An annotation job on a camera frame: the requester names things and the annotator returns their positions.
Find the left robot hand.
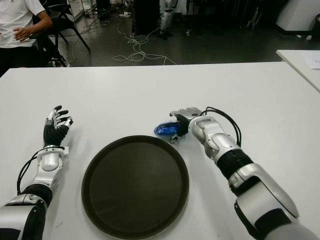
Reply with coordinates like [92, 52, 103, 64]
[42, 104, 75, 148]

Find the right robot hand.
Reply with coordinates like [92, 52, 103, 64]
[168, 106, 202, 144]

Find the blue Oreo package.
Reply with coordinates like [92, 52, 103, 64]
[152, 120, 181, 138]

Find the round brown tray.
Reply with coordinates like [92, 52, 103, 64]
[81, 134, 190, 240]

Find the black wheeled chair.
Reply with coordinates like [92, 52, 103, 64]
[177, 0, 223, 37]

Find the silver humanoid robot leg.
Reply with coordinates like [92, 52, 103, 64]
[159, 0, 179, 40]

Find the black folding chair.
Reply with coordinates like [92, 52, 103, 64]
[29, 0, 91, 68]

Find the person in white shirt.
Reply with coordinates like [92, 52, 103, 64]
[0, 0, 54, 76]

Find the white side table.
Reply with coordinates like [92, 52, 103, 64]
[276, 49, 320, 93]

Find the folded metal stand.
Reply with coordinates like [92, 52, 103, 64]
[246, 4, 264, 28]

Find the white paper sheet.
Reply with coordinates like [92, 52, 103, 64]
[306, 53, 320, 71]

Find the white cabinet with black base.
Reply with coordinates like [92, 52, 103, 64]
[274, 0, 320, 38]

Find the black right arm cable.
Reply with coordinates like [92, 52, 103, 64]
[199, 106, 242, 148]

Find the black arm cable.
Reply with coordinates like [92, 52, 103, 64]
[16, 148, 47, 196]
[199, 106, 242, 148]

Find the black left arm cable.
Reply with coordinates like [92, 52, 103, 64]
[16, 148, 47, 196]

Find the white floor cable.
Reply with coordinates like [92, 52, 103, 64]
[112, 14, 177, 66]

